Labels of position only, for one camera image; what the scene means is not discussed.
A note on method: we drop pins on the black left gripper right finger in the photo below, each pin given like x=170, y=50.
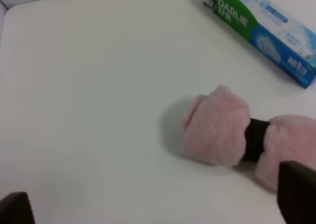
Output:
x=296, y=193

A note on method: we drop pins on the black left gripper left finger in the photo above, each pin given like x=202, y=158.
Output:
x=16, y=208

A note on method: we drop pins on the black elastic towel band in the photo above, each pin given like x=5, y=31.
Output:
x=254, y=135

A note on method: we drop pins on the pink rolled towel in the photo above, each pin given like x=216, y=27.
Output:
x=215, y=126

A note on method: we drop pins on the blue green toothpaste box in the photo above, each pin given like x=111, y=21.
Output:
x=280, y=37

